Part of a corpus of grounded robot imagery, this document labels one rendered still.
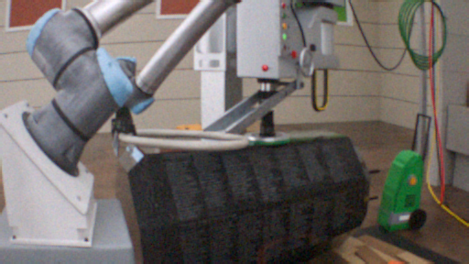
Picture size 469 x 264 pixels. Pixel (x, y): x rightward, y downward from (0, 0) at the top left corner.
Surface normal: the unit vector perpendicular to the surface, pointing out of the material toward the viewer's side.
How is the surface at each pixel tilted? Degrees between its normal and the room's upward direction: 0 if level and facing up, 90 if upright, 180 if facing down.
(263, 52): 90
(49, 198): 90
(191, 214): 45
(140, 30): 90
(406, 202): 90
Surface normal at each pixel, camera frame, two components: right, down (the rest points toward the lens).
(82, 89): 0.00, -0.07
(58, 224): 0.21, 0.15
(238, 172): 0.29, -0.60
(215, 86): -0.59, 0.13
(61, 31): 0.31, -0.36
